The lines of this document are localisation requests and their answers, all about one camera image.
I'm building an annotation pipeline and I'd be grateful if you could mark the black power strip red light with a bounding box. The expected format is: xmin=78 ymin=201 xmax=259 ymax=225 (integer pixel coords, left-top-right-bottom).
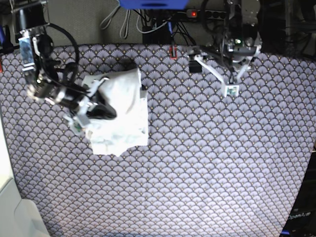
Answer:
xmin=186 ymin=9 xmax=226 ymax=20

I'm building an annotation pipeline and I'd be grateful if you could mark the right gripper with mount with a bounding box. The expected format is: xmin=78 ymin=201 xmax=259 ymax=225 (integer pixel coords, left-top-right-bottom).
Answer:
xmin=64 ymin=77 xmax=117 ymax=135

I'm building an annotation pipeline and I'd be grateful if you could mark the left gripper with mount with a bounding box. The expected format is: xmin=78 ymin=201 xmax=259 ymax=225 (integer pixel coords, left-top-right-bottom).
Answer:
xmin=187 ymin=46 xmax=255 ymax=97

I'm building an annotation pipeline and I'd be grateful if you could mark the grey looped cable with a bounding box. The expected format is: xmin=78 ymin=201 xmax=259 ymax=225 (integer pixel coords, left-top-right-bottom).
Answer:
xmin=100 ymin=0 xmax=131 ymax=39

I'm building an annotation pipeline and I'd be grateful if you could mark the red black clamp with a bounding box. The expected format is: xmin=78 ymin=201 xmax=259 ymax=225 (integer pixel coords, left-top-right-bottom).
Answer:
xmin=169 ymin=44 xmax=177 ymax=60

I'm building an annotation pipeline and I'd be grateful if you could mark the white T-shirt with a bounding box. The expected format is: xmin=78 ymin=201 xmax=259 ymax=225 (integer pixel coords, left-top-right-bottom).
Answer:
xmin=82 ymin=68 xmax=149 ymax=157

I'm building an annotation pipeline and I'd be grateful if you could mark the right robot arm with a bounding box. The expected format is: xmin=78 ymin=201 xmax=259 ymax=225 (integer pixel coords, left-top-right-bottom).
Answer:
xmin=9 ymin=0 xmax=117 ymax=134

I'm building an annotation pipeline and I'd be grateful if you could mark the patterned grey table cloth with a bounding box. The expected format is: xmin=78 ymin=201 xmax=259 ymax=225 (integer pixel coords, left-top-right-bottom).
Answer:
xmin=0 ymin=44 xmax=316 ymax=237

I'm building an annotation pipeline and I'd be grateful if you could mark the blue box overhead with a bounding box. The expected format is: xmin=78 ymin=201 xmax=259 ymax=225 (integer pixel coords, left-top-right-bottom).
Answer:
xmin=119 ymin=0 xmax=188 ymax=10

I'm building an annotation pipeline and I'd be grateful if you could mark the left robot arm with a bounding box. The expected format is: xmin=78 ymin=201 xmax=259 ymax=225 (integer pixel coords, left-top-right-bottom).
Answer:
xmin=187 ymin=0 xmax=262 ymax=97

